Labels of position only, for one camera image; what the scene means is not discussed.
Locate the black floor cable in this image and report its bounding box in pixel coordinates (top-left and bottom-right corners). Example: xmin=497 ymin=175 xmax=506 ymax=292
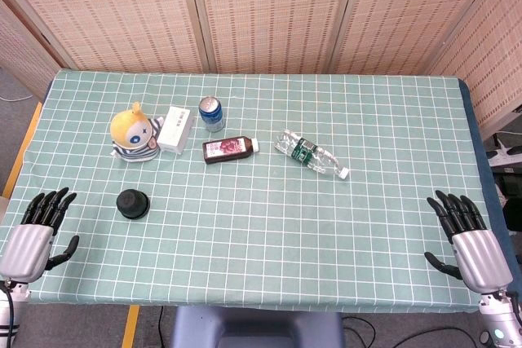
xmin=341 ymin=315 xmax=377 ymax=348

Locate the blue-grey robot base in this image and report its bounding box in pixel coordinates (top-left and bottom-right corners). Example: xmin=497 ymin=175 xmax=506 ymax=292
xmin=170 ymin=306 xmax=346 ymax=348

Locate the black box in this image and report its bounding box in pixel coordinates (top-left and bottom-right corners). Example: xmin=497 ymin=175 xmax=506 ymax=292
xmin=493 ymin=174 xmax=522 ymax=199

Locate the blue drink can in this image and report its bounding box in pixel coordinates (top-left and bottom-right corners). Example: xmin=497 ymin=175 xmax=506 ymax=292
xmin=198 ymin=95 xmax=226 ymax=134

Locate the clear green-label water bottle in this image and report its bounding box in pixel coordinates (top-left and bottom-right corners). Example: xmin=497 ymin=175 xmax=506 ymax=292
xmin=273 ymin=129 xmax=351 ymax=180

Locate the dark blue under cloth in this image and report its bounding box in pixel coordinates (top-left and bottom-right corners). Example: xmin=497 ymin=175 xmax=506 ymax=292
xmin=457 ymin=77 xmax=522 ymax=296

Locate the green checked tablecloth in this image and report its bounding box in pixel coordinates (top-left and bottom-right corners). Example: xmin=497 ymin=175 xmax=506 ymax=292
xmin=0 ymin=68 xmax=511 ymax=315

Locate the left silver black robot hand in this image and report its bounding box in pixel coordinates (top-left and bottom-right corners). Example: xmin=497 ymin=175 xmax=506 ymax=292
xmin=0 ymin=187 xmax=80 ymax=284

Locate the white cardboard box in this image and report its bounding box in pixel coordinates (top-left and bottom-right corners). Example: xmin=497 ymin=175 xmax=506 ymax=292
xmin=157 ymin=105 xmax=194 ymax=156

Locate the black round cap object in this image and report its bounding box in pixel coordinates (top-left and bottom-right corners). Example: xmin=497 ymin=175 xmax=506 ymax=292
xmin=115 ymin=188 xmax=150 ymax=220

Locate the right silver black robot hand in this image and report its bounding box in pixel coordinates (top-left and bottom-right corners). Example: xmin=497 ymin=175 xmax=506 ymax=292
xmin=423 ymin=189 xmax=514 ymax=294

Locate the yellow striped plush toy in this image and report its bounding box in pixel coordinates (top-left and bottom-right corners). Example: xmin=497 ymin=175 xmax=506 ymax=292
xmin=109 ymin=102 xmax=166 ymax=163

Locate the dark red juice bottle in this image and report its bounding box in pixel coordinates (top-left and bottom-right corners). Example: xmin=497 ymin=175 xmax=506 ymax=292
xmin=201 ymin=135 xmax=260 ymax=165

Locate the bamboo folding screen panel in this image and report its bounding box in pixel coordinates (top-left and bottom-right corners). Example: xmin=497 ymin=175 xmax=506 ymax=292
xmin=0 ymin=0 xmax=62 ymax=99
xmin=426 ymin=0 xmax=522 ymax=141
xmin=186 ymin=0 xmax=362 ymax=75
xmin=0 ymin=0 xmax=205 ymax=74
xmin=329 ymin=0 xmax=509 ymax=77

